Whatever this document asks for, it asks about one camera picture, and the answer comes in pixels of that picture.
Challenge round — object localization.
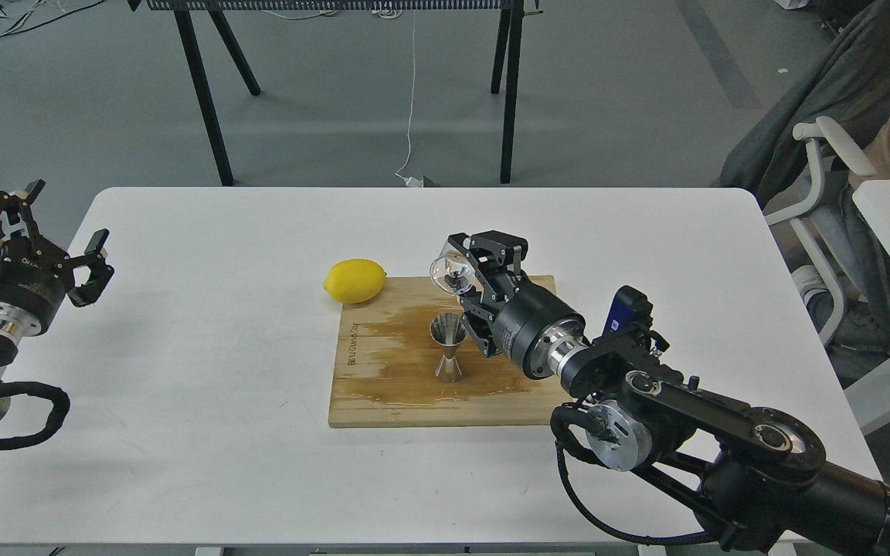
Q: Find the wooden cutting board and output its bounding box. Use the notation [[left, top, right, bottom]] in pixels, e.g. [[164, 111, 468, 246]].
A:
[[328, 277, 569, 427]]

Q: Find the small clear glass cup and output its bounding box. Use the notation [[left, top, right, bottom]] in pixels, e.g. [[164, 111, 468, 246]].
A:
[[430, 249, 476, 296]]

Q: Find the steel double jigger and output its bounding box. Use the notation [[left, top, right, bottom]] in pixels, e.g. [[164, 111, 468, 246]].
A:
[[430, 312, 467, 383]]

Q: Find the black metal background table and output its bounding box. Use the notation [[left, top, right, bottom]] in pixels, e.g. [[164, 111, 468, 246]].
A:
[[128, 1, 542, 187]]

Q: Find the white office chair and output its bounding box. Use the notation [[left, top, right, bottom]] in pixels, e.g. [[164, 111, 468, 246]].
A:
[[766, 116, 877, 346]]

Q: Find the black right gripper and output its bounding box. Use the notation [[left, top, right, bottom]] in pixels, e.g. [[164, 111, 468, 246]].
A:
[[0, 180, 114, 337]]

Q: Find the white hanging cable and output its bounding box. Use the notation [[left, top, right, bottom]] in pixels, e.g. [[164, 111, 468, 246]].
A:
[[394, 11, 424, 188]]

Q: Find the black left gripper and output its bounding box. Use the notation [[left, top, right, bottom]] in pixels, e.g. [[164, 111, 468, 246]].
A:
[[447, 231, 589, 380]]

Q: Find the yellow lemon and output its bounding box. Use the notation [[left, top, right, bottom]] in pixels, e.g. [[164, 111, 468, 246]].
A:
[[322, 258, 386, 305]]

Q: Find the person in tan shirt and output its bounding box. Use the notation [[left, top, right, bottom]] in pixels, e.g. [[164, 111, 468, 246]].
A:
[[719, 1, 890, 354]]

